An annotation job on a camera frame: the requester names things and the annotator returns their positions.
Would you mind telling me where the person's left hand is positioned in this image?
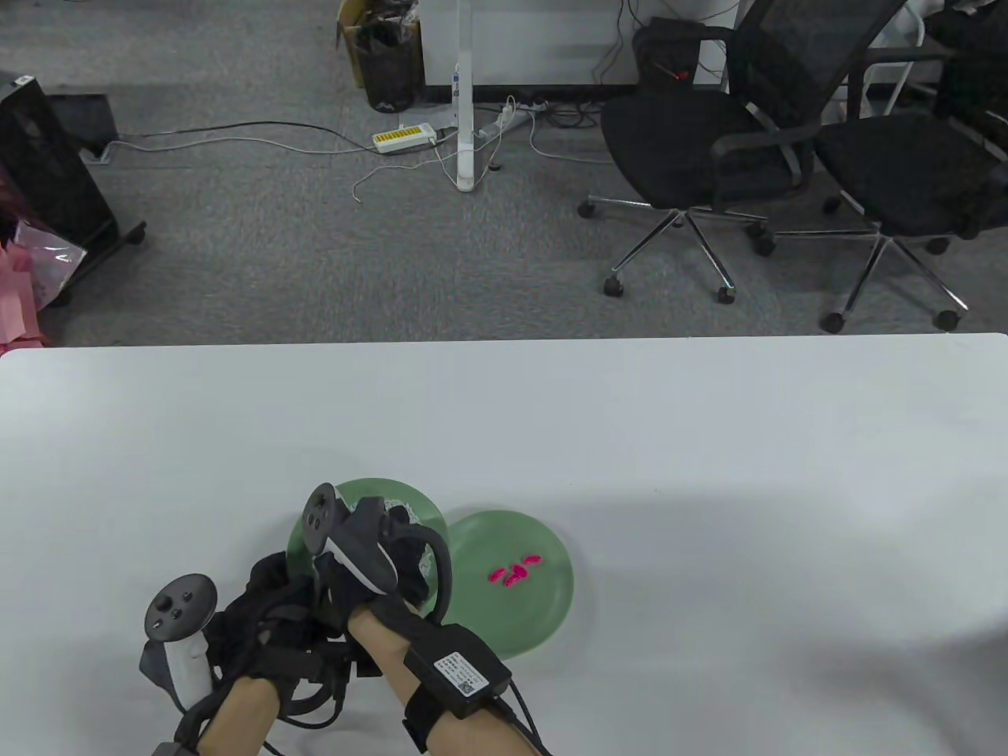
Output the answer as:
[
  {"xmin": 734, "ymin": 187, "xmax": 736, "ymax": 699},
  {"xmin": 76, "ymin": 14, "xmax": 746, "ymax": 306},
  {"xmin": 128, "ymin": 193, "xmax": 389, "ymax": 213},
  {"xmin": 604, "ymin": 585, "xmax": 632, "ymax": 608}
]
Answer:
[{"xmin": 206, "ymin": 551, "xmax": 359, "ymax": 706}]

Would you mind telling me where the right gray black controller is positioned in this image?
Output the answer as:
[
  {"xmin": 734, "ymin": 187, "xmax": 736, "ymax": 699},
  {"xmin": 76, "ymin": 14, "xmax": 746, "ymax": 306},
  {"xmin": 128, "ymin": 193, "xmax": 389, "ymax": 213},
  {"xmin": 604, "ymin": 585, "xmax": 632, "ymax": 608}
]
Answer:
[{"xmin": 304, "ymin": 482, "xmax": 455, "ymax": 624}]

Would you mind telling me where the white power strip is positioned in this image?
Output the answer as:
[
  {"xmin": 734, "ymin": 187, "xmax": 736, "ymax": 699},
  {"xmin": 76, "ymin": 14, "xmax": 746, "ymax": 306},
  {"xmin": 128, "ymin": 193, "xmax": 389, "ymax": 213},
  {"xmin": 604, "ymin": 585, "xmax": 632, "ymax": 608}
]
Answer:
[{"xmin": 475, "ymin": 98, "xmax": 548, "ymax": 139}]

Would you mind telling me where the person's right forearm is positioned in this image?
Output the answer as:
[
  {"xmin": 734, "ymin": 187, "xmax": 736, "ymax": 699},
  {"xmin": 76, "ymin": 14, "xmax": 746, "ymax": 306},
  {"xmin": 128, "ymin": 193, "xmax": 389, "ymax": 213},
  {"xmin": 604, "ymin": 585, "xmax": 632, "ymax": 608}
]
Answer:
[{"xmin": 346, "ymin": 602, "xmax": 552, "ymax": 756}]

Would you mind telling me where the left gray black controller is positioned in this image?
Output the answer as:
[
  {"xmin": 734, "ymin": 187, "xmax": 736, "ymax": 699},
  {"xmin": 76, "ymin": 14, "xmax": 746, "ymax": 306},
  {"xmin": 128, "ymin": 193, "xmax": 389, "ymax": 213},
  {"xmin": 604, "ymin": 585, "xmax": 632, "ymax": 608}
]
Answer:
[{"xmin": 139, "ymin": 573, "xmax": 219, "ymax": 710}]

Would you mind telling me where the black glove cable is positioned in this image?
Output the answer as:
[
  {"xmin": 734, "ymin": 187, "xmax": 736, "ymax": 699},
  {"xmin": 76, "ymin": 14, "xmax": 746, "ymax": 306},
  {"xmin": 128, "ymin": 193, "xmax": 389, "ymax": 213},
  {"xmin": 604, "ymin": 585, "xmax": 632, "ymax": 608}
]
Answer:
[
  {"xmin": 276, "ymin": 681, "xmax": 349, "ymax": 732},
  {"xmin": 504, "ymin": 681, "xmax": 552, "ymax": 756}
]

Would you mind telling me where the person's left forearm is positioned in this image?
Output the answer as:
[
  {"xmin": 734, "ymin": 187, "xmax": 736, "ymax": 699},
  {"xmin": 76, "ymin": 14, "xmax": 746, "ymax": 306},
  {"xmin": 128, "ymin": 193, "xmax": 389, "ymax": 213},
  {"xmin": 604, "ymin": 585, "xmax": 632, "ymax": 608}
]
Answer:
[{"xmin": 193, "ymin": 676, "xmax": 284, "ymax": 756}]

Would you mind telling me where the white desk leg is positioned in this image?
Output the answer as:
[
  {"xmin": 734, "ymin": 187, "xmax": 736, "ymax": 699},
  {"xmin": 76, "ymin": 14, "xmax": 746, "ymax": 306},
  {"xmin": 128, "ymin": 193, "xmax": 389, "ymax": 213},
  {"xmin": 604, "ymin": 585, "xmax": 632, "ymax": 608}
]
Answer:
[{"xmin": 455, "ymin": 0, "xmax": 477, "ymax": 192}]

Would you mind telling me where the cardboard box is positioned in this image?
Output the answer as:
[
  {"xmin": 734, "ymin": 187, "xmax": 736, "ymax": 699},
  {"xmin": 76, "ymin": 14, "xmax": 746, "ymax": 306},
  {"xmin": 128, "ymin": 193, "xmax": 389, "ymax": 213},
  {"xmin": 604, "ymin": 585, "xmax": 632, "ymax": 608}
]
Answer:
[{"xmin": 337, "ymin": 0, "xmax": 371, "ymax": 89}]

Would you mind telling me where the thin white cable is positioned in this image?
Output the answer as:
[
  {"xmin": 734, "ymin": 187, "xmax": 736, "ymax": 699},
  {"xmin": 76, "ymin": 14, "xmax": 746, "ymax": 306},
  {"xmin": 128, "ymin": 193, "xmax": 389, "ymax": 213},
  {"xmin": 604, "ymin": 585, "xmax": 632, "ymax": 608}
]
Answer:
[{"xmin": 352, "ymin": 146, "xmax": 458, "ymax": 204}]

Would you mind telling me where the white metal frame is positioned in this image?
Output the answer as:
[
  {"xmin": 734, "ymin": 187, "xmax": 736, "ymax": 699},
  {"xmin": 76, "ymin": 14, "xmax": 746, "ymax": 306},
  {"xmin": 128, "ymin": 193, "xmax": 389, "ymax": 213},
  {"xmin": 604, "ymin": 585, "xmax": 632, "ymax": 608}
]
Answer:
[{"xmin": 847, "ymin": 12, "xmax": 926, "ymax": 123}]

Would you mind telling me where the green plate with rice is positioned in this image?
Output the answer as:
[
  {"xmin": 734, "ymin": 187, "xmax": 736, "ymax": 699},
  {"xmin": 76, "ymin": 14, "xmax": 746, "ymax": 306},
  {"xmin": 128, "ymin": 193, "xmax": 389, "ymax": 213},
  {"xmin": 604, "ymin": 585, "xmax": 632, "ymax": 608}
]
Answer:
[{"xmin": 287, "ymin": 476, "xmax": 448, "ymax": 619}]

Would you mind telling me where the black floor cable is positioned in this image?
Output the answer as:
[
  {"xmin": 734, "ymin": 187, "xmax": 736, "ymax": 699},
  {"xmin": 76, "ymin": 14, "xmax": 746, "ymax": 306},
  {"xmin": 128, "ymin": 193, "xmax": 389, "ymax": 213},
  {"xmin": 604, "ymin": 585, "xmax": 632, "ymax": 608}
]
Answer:
[{"xmin": 102, "ymin": 120, "xmax": 458, "ymax": 156}]

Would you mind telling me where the person's right hand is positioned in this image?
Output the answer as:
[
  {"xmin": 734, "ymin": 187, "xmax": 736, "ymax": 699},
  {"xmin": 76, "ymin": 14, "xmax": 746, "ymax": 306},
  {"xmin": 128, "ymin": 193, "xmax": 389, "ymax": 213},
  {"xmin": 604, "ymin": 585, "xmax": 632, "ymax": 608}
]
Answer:
[{"xmin": 313, "ymin": 498, "xmax": 442, "ymax": 631}]

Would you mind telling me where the black wrist sensor box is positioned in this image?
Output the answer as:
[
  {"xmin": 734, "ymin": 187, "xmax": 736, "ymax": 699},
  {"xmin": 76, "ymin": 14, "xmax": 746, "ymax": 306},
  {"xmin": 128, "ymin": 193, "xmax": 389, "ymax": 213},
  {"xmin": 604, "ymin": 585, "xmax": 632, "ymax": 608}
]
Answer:
[{"xmin": 406, "ymin": 624, "xmax": 513, "ymax": 719}]

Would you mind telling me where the white floor cable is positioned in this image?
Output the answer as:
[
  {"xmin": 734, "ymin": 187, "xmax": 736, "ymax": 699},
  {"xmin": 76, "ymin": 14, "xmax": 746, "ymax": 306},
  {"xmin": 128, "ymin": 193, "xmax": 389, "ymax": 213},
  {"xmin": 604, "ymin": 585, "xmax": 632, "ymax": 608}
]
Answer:
[
  {"xmin": 528, "ymin": 110, "xmax": 619, "ymax": 164},
  {"xmin": 110, "ymin": 135, "xmax": 379, "ymax": 156}
]

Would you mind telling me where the yellow power strip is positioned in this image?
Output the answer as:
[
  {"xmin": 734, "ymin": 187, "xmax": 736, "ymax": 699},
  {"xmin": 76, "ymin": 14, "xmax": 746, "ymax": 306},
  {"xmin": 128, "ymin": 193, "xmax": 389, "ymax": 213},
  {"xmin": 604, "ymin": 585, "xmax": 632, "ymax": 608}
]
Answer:
[{"xmin": 372, "ymin": 124, "xmax": 436, "ymax": 154}]

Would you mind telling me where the black cable bundle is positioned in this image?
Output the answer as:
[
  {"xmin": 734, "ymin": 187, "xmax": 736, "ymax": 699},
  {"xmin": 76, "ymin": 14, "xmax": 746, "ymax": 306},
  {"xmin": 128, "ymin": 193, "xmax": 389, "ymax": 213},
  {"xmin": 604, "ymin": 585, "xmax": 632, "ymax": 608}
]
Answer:
[{"xmin": 543, "ymin": 94, "xmax": 611, "ymax": 131}]

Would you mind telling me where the pink plastic bag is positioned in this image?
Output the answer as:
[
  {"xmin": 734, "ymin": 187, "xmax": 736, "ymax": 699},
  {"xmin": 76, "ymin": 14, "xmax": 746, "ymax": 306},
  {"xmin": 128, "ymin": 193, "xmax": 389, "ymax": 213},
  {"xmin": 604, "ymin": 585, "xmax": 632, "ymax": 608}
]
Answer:
[{"xmin": 0, "ymin": 220, "xmax": 87, "ymax": 353}]

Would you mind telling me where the gray black controller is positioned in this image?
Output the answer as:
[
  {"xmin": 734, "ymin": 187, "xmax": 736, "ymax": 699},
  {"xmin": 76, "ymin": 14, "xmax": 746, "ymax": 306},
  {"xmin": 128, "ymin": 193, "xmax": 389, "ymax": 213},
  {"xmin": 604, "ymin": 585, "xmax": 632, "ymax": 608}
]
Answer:
[
  {"xmin": 139, "ymin": 573, "xmax": 219, "ymax": 710},
  {"xmin": 304, "ymin": 482, "xmax": 455, "ymax": 624}
]

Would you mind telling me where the black rolling cabinet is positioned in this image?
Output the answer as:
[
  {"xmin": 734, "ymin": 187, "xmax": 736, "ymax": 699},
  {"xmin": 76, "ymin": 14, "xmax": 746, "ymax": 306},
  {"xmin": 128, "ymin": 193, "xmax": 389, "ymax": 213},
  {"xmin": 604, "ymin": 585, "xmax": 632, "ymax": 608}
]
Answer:
[{"xmin": 0, "ymin": 71, "xmax": 148, "ymax": 308}]

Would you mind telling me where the black mesh office chair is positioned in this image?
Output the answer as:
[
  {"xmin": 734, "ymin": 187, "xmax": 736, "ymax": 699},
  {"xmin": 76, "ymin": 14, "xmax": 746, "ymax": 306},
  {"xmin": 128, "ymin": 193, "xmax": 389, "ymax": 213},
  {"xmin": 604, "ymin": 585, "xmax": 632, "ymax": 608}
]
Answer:
[
  {"xmin": 776, "ymin": 31, "xmax": 1008, "ymax": 333},
  {"xmin": 577, "ymin": 0, "xmax": 906, "ymax": 306}
]

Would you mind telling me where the white desk panel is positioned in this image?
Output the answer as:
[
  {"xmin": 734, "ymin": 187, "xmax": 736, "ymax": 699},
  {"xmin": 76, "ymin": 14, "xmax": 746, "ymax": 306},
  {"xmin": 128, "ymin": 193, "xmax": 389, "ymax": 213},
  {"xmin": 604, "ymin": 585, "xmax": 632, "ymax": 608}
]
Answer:
[{"xmin": 421, "ymin": 0, "xmax": 745, "ymax": 86}]

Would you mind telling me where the black trash bin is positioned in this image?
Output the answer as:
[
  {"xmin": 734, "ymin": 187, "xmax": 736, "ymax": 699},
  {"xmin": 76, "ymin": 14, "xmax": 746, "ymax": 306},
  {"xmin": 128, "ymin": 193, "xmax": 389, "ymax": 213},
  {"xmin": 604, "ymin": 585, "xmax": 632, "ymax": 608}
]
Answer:
[{"xmin": 356, "ymin": 0, "xmax": 422, "ymax": 113}]

